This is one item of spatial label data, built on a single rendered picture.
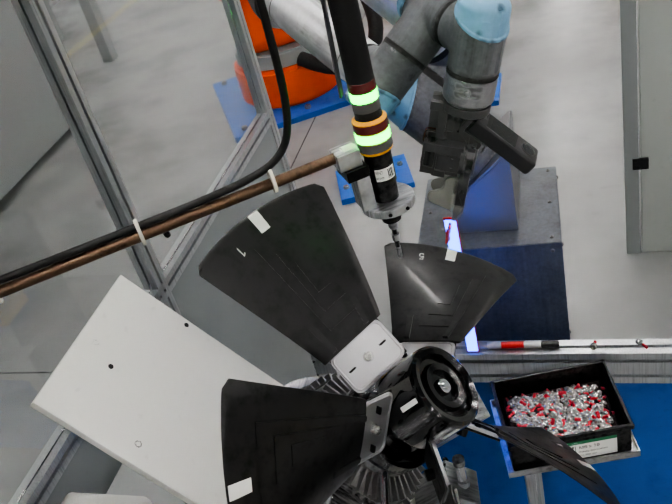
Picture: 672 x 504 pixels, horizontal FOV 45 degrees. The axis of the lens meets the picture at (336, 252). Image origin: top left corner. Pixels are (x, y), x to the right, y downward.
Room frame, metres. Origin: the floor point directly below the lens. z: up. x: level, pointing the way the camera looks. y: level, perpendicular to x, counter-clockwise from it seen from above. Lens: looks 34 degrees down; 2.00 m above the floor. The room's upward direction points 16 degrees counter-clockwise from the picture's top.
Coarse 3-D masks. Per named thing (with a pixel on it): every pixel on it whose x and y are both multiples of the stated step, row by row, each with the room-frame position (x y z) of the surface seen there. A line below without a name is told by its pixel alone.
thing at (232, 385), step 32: (224, 384) 0.65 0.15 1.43; (256, 384) 0.67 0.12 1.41; (224, 416) 0.63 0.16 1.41; (256, 416) 0.64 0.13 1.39; (288, 416) 0.66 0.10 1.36; (320, 416) 0.68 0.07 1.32; (352, 416) 0.70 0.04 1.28; (224, 448) 0.60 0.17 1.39; (256, 448) 0.62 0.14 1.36; (288, 448) 0.64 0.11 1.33; (320, 448) 0.66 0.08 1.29; (352, 448) 0.69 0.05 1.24; (224, 480) 0.59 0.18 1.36; (256, 480) 0.60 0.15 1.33; (288, 480) 0.62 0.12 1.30; (320, 480) 0.65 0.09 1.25
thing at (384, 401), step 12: (384, 396) 0.75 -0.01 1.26; (372, 408) 0.73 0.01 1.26; (384, 408) 0.75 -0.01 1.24; (372, 420) 0.73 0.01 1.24; (384, 420) 0.75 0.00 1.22; (384, 432) 0.74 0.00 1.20; (372, 444) 0.73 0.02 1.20; (384, 444) 0.74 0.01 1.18; (360, 456) 0.71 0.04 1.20; (372, 456) 0.72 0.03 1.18
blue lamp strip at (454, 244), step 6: (444, 222) 1.20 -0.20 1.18; (450, 222) 1.20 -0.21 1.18; (456, 228) 1.19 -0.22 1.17; (450, 234) 1.20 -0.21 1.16; (456, 234) 1.19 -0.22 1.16; (450, 240) 1.20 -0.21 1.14; (456, 240) 1.19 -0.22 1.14; (450, 246) 1.20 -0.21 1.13; (456, 246) 1.20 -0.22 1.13; (474, 330) 1.19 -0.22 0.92; (468, 336) 1.20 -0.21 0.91; (474, 336) 1.19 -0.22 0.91; (468, 342) 1.20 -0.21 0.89; (474, 342) 1.19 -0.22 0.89; (468, 348) 1.20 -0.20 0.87; (474, 348) 1.20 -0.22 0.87
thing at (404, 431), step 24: (408, 360) 0.79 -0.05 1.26; (432, 360) 0.81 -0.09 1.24; (456, 360) 0.82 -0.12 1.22; (384, 384) 0.79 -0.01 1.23; (408, 384) 0.76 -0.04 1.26; (432, 384) 0.76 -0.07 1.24; (456, 384) 0.78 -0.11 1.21; (432, 408) 0.73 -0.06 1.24; (456, 408) 0.75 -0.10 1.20; (408, 432) 0.73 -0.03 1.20; (432, 432) 0.72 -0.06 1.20; (456, 432) 0.73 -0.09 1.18; (384, 456) 0.74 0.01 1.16; (408, 456) 0.75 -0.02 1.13
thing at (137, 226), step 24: (264, 0) 0.86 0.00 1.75; (264, 24) 0.86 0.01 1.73; (288, 96) 0.86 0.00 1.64; (288, 120) 0.85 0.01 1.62; (288, 144) 0.85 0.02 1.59; (264, 168) 0.85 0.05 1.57; (216, 192) 0.83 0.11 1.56; (168, 216) 0.82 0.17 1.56; (96, 240) 0.80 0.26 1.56; (144, 240) 0.80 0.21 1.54; (48, 264) 0.79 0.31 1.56
